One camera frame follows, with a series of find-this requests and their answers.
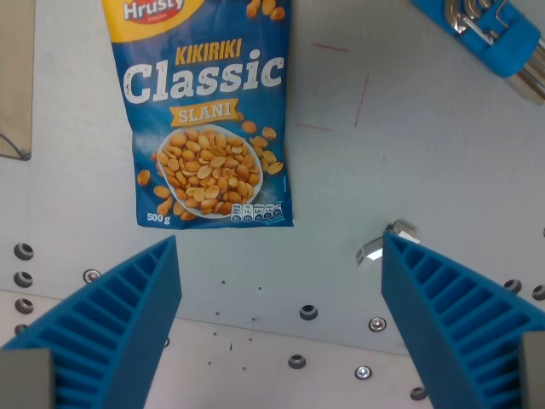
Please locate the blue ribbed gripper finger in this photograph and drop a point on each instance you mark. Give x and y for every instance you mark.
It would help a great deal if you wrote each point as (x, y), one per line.
(460, 324)
(106, 324)

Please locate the silver countersunk screw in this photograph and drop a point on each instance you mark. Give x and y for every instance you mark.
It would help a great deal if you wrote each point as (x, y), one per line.
(363, 372)
(91, 275)
(376, 324)

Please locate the dark recessed table bolt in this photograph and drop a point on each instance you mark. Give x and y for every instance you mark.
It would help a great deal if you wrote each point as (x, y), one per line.
(539, 292)
(512, 285)
(418, 393)

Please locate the small silver metal padlock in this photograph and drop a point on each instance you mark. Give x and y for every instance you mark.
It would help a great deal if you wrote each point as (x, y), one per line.
(370, 253)

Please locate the blue Classic peanut bag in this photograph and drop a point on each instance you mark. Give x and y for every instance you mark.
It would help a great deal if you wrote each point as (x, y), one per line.
(204, 140)

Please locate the silver hex key bundle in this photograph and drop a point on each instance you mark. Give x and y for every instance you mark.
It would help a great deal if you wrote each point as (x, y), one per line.
(530, 83)

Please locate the beige cardboard board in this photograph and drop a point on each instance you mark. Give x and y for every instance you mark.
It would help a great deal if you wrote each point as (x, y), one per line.
(15, 76)

